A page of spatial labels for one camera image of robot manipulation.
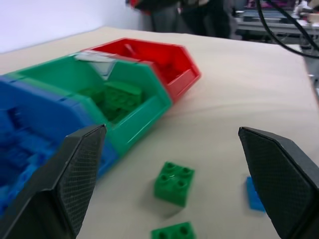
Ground person in dark clothes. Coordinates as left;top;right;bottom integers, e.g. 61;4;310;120
126;0;235;38

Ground black cable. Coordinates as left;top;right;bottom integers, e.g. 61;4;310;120
256;0;319;60

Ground grey shelf rack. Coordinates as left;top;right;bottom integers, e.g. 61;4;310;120
230;0;319;54

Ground green plastic bin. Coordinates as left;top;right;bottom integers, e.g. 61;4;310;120
16;54;173;159

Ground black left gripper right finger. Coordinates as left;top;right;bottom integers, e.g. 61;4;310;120
238;126;319;239

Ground red plastic bin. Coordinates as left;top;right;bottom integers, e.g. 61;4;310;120
86;37;202;104

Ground green blocks in bin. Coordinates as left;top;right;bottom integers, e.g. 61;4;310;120
79;81;143;123

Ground blue plastic bin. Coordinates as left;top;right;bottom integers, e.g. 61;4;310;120
0;74;119;218

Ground green four-stud block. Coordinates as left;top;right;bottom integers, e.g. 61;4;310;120
153;161;195;208

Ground blue block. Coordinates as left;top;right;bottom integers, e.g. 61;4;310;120
245;176;267;213

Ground blue blocks in bin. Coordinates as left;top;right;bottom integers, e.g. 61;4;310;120
0;106;54;212

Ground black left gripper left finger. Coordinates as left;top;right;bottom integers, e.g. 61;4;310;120
0;123;108;239

